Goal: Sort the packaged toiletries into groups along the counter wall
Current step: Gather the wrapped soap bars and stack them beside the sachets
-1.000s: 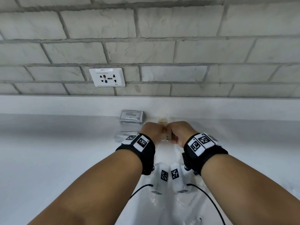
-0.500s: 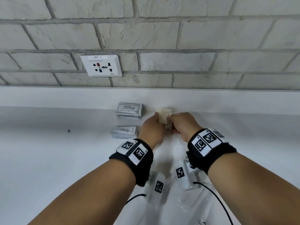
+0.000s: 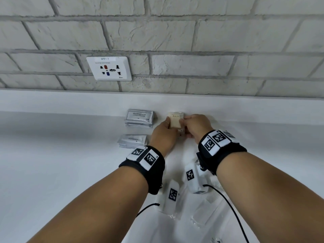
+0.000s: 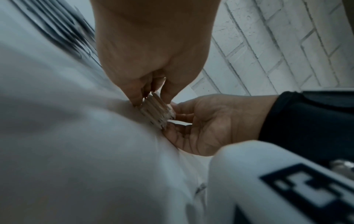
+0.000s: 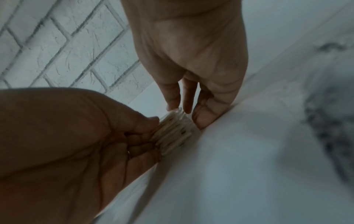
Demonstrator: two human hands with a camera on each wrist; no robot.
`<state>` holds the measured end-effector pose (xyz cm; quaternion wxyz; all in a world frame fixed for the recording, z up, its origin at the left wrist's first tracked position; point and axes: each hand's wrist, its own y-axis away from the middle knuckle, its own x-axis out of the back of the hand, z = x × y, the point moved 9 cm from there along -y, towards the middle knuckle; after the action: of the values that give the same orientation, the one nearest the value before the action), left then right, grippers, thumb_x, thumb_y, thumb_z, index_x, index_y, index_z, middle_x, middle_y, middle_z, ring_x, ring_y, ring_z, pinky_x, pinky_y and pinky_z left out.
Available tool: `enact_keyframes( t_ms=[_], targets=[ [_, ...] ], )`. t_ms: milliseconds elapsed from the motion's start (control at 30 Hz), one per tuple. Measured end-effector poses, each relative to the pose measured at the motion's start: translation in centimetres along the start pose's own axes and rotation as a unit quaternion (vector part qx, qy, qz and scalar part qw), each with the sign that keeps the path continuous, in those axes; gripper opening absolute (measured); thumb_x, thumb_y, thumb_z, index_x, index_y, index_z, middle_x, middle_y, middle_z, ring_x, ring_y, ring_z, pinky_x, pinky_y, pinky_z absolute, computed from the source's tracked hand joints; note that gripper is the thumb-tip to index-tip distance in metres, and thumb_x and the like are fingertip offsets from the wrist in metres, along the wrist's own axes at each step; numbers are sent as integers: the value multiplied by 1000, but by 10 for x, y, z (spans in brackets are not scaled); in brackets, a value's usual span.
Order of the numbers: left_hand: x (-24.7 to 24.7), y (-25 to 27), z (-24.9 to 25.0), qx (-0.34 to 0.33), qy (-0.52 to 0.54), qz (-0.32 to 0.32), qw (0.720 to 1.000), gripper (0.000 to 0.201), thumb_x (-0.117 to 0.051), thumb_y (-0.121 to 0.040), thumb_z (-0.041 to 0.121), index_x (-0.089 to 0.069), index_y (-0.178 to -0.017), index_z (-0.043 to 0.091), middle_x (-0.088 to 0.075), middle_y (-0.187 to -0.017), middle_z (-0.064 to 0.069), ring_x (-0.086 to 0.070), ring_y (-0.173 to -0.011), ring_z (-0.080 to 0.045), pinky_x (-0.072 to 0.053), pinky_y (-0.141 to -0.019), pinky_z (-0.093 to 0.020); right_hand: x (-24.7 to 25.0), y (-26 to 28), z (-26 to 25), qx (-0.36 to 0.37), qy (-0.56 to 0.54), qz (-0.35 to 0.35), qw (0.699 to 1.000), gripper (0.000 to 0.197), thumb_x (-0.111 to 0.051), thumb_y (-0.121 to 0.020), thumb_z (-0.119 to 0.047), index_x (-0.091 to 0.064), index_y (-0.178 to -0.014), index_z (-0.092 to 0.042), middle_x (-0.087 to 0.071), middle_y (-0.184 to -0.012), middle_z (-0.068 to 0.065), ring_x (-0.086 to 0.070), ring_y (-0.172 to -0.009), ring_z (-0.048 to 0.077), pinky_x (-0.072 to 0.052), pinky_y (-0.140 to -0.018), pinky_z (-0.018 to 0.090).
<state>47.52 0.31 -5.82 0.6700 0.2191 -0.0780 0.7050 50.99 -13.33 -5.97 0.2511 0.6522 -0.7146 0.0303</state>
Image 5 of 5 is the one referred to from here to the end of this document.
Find pile of clear-wrapped toiletries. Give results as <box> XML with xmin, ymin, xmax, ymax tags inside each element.
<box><xmin>302</xmin><ymin>41</ymin><xmax>354</xmax><ymax>182</ymax></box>

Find person's left hand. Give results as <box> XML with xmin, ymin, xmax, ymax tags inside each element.
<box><xmin>0</xmin><ymin>87</ymin><xmax>162</xmax><ymax>224</ymax></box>

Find white countertop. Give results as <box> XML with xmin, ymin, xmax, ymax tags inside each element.
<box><xmin>94</xmin><ymin>0</ymin><xmax>354</xmax><ymax>224</ymax></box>

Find person's right hand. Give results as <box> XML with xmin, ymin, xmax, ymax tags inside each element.
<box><xmin>120</xmin><ymin>0</ymin><xmax>249</xmax><ymax>130</ymax></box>

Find stack of beige soap bars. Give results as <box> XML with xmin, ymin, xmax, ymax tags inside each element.
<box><xmin>150</xmin><ymin>107</ymin><xmax>194</xmax><ymax>156</ymax></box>

